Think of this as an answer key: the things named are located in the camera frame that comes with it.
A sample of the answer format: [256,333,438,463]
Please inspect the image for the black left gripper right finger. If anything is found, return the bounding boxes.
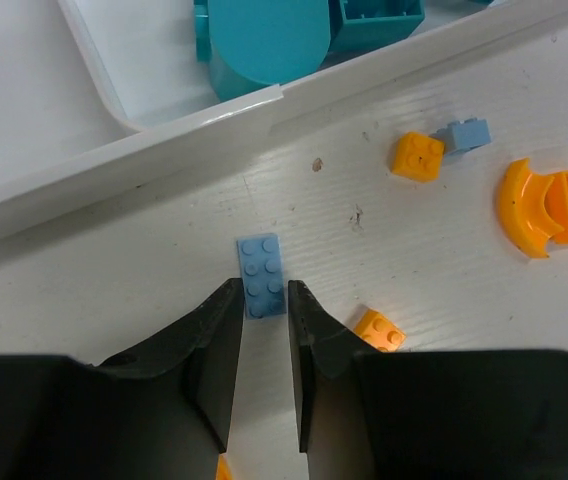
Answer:
[288,280,568,479]

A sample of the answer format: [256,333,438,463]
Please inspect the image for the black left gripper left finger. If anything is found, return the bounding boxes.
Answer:
[0,278,244,479]

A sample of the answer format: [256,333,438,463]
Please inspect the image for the light blue lego plate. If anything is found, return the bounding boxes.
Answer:
[236,233,286,319]

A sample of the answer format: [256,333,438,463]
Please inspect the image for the orange round lego piece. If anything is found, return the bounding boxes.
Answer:
[495,158,568,259]

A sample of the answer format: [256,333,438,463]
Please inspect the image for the light blue lego brick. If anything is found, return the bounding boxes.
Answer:
[431,118,491,156]

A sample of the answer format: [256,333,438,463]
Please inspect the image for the teal rounded duplo block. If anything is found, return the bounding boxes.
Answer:
[194,0,331,101]

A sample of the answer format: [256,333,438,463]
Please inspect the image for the teal long duplo brick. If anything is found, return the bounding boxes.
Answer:
[329,0,425,52]

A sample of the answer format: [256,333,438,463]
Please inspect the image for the orange small lego plates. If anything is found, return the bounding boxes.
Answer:
[215,455,233,480]

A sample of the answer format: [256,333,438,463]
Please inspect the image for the orange square lego plate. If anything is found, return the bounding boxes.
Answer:
[390,132,445,183]

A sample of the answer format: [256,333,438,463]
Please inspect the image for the white divided plastic tray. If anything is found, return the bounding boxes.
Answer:
[0,1,568,244]

